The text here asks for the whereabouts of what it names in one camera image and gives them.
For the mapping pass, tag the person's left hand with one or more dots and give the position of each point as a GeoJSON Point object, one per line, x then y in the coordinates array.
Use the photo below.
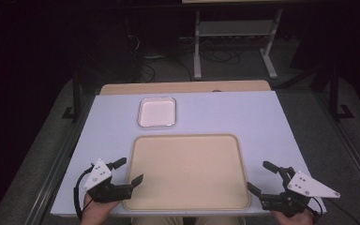
{"type": "Point", "coordinates": [97, 213]}

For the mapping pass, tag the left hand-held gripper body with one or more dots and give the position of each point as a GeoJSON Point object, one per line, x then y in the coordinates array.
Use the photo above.
{"type": "Point", "coordinates": [100, 175]}

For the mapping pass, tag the small white square plate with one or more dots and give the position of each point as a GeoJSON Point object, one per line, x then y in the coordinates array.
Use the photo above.
{"type": "Point", "coordinates": [157, 112]}

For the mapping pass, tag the large beige tray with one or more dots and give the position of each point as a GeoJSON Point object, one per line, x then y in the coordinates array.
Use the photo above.
{"type": "Point", "coordinates": [187, 172]}

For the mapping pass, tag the black metal stand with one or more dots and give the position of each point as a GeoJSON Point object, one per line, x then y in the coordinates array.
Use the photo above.
{"type": "Point", "coordinates": [334, 93]}

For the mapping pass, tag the metal frame rail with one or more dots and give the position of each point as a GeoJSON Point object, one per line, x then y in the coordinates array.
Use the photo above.
{"type": "Point", "coordinates": [56, 175]}
{"type": "Point", "coordinates": [353, 153]}

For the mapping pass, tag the white table board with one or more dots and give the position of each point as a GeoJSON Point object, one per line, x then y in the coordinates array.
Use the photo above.
{"type": "Point", "coordinates": [247, 118]}

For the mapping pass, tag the white metal stand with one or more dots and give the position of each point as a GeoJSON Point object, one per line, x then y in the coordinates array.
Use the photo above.
{"type": "Point", "coordinates": [197, 56]}

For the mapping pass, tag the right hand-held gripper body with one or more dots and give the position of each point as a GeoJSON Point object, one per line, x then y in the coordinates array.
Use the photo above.
{"type": "Point", "coordinates": [309, 187]}

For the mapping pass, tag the person's right hand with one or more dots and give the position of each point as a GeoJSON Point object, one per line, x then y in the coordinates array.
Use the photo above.
{"type": "Point", "coordinates": [290, 219]}

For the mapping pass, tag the wooden table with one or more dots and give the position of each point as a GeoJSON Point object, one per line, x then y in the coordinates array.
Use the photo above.
{"type": "Point", "coordinates": [184, 86]}

